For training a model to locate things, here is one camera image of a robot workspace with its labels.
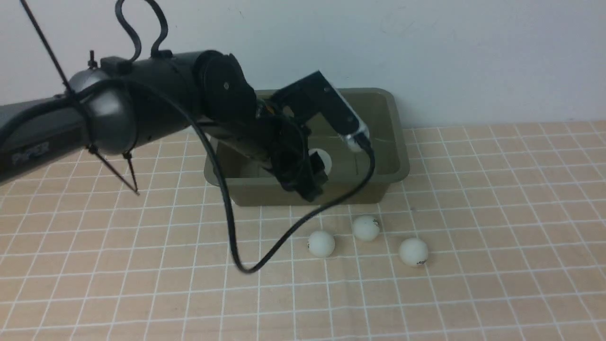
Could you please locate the checkered peach tablecloth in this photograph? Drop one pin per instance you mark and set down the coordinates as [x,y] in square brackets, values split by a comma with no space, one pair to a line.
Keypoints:
[513,216]

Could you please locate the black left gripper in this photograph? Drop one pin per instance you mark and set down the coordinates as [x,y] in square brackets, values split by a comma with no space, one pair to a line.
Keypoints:
[274,136]

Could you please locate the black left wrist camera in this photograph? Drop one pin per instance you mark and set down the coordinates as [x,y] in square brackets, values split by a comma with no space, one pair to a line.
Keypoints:
[326,106]

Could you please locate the olive green plastic bin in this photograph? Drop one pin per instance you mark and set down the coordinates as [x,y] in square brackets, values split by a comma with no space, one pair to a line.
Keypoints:
[250,185]

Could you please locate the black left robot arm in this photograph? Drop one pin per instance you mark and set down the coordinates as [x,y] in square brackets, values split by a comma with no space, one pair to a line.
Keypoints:
[120,106]

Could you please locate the white ping-pong ball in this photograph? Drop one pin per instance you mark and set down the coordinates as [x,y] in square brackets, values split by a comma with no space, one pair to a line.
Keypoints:
[325,157]
[413,252]
[321,244]
[365,228]

